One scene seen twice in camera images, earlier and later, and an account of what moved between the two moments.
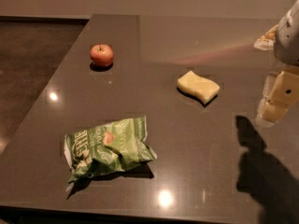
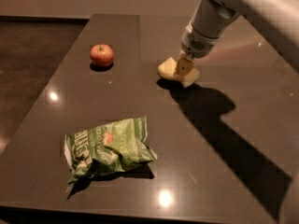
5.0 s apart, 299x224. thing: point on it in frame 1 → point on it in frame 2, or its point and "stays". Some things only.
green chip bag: (106, 148) stays
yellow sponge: (205, 89) → (168, 68)
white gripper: (288, 39) → (197, 45)
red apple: (102, 55) stays
